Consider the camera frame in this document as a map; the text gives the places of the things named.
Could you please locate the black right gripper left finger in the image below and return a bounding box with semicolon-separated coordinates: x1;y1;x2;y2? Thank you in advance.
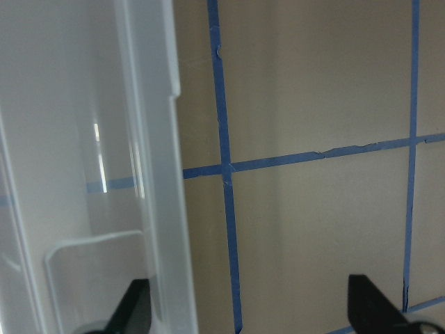
78;278;152;334

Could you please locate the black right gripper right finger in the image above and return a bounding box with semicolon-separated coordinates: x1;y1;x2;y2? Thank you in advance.
347;274;444;334

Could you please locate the clear plastic box lid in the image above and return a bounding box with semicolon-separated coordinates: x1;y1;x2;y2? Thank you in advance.
1;1;198;333

